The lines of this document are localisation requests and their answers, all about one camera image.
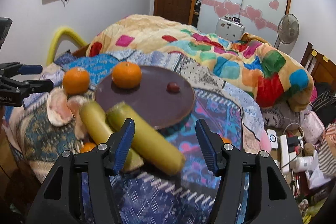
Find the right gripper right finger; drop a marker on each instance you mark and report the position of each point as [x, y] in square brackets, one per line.
[269, 200]

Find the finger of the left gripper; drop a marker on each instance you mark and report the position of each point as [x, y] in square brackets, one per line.
[15, 68]
[38, 86]

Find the pomelo segment large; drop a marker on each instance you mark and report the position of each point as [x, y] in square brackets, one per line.
[58, 112]

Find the large orange back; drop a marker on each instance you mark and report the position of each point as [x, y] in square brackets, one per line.
[76, 81]

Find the pomelo segment small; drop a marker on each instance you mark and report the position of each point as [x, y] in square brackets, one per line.
[74, 104]

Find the sugarcane piece front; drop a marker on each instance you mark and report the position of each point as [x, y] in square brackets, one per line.
[94, 118]

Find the sugarcane piece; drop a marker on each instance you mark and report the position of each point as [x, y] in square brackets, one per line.
[94, 118]
[147, 142]

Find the small tangerine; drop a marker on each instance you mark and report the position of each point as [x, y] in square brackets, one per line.
[225, 140]
[87, 147]

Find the large orange with sticker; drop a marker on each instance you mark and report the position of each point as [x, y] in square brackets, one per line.
[126, 75]

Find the small dark red fruit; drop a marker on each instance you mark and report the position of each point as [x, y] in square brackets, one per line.
[173, 87]

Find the white power strip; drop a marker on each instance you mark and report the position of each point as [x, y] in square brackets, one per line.
[284, 163]

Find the striped cloth bag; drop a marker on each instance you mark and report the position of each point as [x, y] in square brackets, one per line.
[326, 152]

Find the pink quilted pouch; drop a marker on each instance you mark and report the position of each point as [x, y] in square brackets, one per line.
[312, 127]

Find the black bag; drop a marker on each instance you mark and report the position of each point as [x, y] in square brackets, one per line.
[324, 104]

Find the dark purple round plate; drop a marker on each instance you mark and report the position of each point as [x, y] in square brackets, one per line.
[151, 100]

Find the wooden bed headboard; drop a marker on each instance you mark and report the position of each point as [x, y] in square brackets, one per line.
[319, 66]

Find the colourful patchwork blanket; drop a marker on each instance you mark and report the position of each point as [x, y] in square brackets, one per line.
[250, 63]

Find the standing electric fan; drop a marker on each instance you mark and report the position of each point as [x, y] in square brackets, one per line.
[287, 30]

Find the white box appliance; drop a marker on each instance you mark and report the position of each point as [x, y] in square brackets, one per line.
[230, 28]

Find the yellow foam padded rail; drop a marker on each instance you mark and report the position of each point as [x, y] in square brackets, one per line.
[63, 32]

